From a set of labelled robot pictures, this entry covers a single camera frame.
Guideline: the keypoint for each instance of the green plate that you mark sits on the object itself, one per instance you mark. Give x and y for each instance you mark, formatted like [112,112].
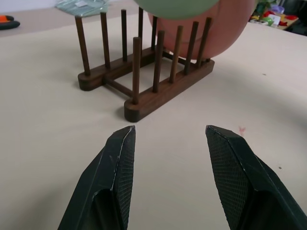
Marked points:
[175,8]

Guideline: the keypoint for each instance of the dark wooden dish rack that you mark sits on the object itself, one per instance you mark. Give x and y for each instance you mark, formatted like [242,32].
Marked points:
[153,79]

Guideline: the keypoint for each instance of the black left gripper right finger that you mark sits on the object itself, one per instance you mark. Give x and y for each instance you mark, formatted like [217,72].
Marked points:
[242,182]

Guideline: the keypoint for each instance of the orange and black tool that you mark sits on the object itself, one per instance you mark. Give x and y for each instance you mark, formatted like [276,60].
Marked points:
[8,22]

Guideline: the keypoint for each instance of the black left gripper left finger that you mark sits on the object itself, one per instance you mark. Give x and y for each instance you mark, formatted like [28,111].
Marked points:
[108,182]

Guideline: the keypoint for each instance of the pale green folded cloth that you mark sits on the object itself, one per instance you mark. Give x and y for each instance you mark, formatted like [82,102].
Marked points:
[79,7]

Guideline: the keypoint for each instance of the pink plate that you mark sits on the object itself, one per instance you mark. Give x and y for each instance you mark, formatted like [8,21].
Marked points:
[216,31]

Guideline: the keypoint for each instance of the colourful clutter pile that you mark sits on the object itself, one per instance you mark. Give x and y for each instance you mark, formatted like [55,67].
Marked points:
[273,14]

